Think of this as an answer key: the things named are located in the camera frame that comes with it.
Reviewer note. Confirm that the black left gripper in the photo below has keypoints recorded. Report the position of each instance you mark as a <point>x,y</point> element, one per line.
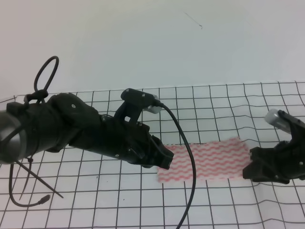
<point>122,136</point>

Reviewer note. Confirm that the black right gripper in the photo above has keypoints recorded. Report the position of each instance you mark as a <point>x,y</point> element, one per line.
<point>282,163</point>

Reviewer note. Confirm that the pink wavy striped towel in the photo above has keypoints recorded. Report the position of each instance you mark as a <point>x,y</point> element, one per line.
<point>213,160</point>

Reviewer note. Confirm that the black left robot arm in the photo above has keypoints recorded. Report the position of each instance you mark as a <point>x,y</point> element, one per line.
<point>65,120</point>

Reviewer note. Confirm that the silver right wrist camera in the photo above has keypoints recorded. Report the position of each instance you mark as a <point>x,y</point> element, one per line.
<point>273,118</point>

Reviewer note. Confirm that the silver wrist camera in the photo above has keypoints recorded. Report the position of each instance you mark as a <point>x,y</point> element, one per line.
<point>155,108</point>
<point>273,118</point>

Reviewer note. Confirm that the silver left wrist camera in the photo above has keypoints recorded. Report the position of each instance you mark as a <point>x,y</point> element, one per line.
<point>155,108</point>

